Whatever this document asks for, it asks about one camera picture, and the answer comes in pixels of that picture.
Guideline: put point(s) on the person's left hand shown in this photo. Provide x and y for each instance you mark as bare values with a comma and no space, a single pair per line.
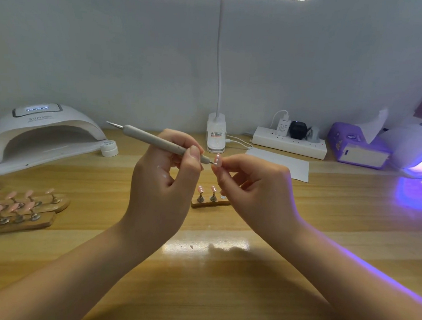
157,201

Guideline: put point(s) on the wooden stands with pink nails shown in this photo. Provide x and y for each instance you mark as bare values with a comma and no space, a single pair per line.
17,210

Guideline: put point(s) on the white tissue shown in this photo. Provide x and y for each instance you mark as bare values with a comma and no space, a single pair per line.
373,125

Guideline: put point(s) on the white desk lamp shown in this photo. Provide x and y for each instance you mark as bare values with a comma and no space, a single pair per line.
216,133

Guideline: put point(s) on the small closed white jar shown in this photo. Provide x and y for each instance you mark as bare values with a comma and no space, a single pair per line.
109,148

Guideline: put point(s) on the black plug adapter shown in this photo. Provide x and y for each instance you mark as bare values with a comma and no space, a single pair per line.
298,130

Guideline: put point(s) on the wooden nail holder strip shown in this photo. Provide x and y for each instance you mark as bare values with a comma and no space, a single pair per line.
208,203

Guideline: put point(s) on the purple tissue box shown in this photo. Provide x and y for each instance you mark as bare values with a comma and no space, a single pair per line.
345,145

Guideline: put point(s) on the person's right forearm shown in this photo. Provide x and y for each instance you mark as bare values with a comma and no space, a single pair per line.
363,292

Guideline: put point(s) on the white power strip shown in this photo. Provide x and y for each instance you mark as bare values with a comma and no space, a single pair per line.
290,142

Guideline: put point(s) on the white charger plug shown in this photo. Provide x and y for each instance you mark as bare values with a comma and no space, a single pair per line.
283,126

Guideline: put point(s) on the person's left forearm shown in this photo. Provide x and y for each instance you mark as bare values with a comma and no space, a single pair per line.
43,283

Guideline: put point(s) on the grey dotting pen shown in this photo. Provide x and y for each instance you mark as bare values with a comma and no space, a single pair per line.
148,136

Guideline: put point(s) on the person's right hand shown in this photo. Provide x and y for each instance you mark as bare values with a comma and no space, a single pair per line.
265,201

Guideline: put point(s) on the white paper sheet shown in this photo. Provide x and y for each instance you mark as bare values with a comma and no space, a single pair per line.
293,166

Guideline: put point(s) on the white nail lamp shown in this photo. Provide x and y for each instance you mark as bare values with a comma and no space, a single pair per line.
40,130
415,146

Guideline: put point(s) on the grey plug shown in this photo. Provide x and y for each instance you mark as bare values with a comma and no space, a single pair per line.
314,134

